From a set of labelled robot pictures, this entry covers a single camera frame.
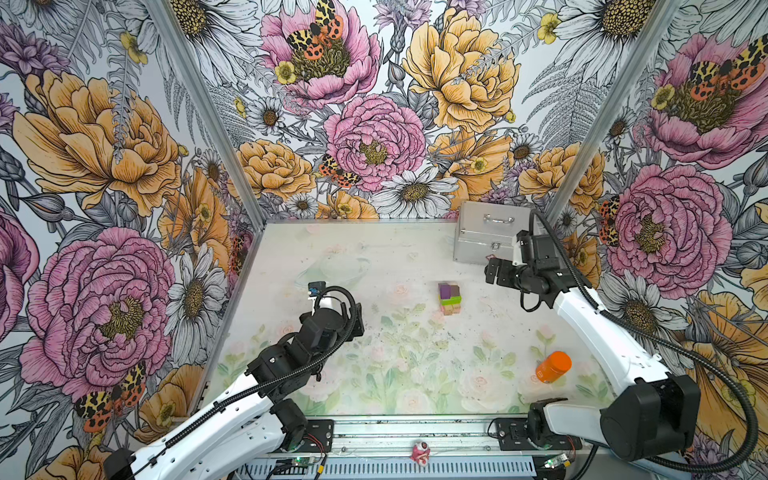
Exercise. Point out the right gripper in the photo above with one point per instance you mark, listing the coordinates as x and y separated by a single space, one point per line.
504 277

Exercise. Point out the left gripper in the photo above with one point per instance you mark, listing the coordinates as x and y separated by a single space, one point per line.
356 330

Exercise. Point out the green wood block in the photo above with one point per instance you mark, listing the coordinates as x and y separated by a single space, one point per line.
453 300

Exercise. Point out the natural wood block with hole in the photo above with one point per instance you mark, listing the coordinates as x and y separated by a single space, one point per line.
453 309

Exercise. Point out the purple wood block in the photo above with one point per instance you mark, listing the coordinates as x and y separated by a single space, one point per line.
445 291

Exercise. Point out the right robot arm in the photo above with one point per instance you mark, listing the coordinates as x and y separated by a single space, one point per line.
654 412

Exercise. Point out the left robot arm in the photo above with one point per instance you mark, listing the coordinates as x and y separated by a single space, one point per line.
255 415

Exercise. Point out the silver metal first-aid case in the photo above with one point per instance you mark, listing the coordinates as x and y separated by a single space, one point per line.
485 230

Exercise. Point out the orange plastic bottle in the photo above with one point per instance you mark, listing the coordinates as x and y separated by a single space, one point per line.
553 367

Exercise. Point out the small pink red toy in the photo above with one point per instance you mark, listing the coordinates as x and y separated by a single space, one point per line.
420 453

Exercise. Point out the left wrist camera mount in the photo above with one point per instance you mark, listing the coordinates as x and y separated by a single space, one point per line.
316 290

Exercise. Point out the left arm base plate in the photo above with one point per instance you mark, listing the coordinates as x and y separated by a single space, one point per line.
316 437

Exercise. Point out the aluminium front rail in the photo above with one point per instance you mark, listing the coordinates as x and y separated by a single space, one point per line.
380 448

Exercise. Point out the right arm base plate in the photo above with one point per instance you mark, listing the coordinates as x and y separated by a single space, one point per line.
514 434

